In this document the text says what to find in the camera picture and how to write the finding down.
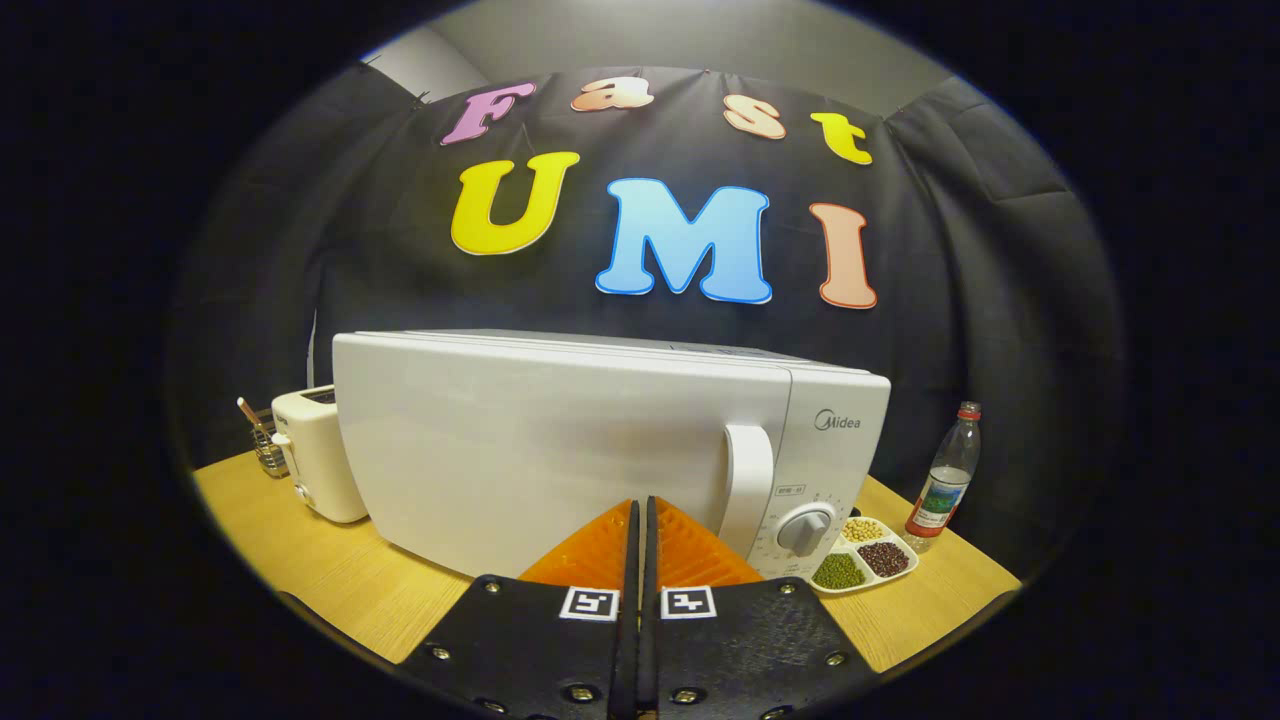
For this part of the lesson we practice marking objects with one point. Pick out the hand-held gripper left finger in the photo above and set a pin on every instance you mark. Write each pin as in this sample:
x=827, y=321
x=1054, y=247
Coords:
x=520, y=650

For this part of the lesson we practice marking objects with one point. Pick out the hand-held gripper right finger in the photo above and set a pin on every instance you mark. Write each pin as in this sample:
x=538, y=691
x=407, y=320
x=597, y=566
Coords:
x=760, y=650

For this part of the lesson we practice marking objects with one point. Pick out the white toaster oven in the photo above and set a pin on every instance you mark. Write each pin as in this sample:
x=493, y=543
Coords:
x=520, y=450

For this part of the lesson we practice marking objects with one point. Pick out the cream pop-up toaster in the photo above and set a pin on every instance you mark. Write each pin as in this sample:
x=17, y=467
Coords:
x=315, y=460

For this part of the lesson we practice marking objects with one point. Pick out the white divided dish of beans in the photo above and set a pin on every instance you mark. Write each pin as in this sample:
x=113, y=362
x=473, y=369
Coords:
x=840, y=572

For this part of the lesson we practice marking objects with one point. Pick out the clear plastic water bottle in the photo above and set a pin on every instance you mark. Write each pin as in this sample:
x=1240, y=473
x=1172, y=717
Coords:
x=943, y=490

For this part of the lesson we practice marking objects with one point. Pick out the pink-tipped stick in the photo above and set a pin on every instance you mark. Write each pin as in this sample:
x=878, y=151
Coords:
x=250, y=412

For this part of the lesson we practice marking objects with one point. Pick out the black backdrop cloth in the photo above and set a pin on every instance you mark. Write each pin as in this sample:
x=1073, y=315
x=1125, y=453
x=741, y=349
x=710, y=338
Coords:
x=950, y=300

